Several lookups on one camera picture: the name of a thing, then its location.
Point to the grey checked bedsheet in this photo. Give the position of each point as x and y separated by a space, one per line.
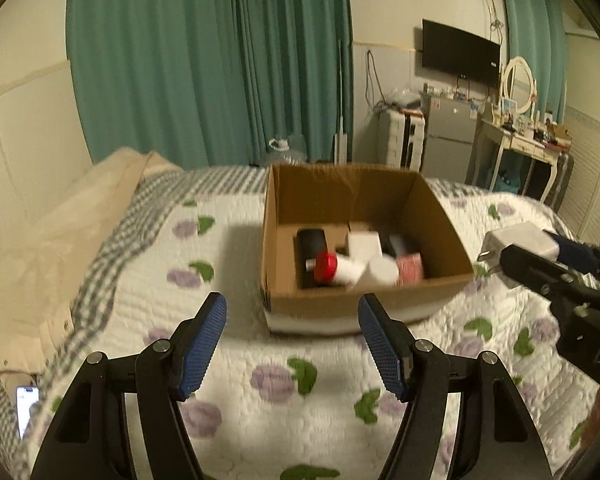
97 270

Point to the smartphone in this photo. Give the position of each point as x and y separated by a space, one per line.
27 407

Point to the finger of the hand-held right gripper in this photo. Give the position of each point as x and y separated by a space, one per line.
572 252
535 272

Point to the brown cardboard box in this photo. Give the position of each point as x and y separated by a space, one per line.
360 195

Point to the black tube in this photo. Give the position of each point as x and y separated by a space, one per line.
309 247

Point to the white dressing table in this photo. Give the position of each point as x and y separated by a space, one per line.
522 144

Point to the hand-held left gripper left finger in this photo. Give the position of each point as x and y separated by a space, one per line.
202 345

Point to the small open cardboard box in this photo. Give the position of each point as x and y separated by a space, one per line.
561 134

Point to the white suitcase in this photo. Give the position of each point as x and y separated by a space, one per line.
397 137

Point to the clear plastic bag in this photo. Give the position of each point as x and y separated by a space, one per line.
402 97

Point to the white cylindrical plug device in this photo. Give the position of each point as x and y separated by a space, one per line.
382 270

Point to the dark suitcase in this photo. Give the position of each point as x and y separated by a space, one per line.
564 182

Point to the white floral quilt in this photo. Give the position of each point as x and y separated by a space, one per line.
240 360

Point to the white power adapter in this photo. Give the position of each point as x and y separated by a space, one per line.
525 240
364 244

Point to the black television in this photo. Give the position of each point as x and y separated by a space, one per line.
460 52

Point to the grey small fridge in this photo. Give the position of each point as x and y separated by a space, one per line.
450 140

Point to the red patterned small box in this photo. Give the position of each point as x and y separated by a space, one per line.
410 270

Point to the cream louvred wardrobe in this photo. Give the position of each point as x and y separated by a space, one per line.
595 145

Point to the white mop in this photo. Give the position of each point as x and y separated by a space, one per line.
341 147

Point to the beige jacket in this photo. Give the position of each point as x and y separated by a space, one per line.
55 250

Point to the light green curtain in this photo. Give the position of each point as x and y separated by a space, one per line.
527 25

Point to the white oval mirror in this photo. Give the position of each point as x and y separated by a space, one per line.
519 82

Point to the white bottle with red cap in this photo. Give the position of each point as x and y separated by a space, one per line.
327 266

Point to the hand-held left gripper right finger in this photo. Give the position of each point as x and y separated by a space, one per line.
380 345

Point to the clear water jug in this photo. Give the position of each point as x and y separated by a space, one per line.
287 152

